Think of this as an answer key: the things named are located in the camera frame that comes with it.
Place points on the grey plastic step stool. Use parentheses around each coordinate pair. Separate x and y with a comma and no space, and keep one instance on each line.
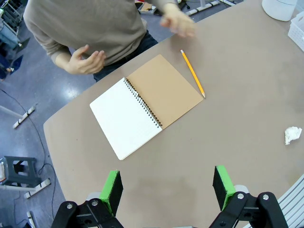
(23,161)

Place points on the brown cardboard piece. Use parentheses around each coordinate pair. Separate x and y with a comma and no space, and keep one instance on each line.
(146,7)

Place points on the spiral notebook with brown cover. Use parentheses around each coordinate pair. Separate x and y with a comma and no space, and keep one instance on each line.
(123,118)

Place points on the person's left hand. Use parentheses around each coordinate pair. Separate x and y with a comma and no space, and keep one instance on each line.
(180,22)

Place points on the yellow pencil with pink eraser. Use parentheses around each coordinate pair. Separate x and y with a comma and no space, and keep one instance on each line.
(193,74)

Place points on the crumpled white paper ball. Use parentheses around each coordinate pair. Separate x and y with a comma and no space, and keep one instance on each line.
(292,134)

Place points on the grey aluminium frame rails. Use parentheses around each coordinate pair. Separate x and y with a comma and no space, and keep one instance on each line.
(294,202)

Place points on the person's legs in dark jeans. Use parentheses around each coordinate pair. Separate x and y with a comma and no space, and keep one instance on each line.
(142,45)

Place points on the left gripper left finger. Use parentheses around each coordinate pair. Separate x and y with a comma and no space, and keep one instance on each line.
(111,190)

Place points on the white cylindrical container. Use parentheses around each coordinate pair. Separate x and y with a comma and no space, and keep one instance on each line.
(279,9)

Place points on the grey metal rack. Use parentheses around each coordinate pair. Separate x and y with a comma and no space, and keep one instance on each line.
(9,21)

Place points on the white stand foot with tube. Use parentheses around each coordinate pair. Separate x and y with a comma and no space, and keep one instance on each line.
(31,218)
(38,187)
(204,7)
(23,116)

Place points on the person's torso in beige sweater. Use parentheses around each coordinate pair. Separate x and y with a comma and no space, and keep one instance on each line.
(83,21)

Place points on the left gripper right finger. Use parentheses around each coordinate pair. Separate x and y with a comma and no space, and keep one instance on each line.
(224,187)

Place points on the white plastic basket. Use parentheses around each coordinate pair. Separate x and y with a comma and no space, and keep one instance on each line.
(298,31)

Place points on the person's right hand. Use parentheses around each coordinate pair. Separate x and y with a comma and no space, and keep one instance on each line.
(83,65)

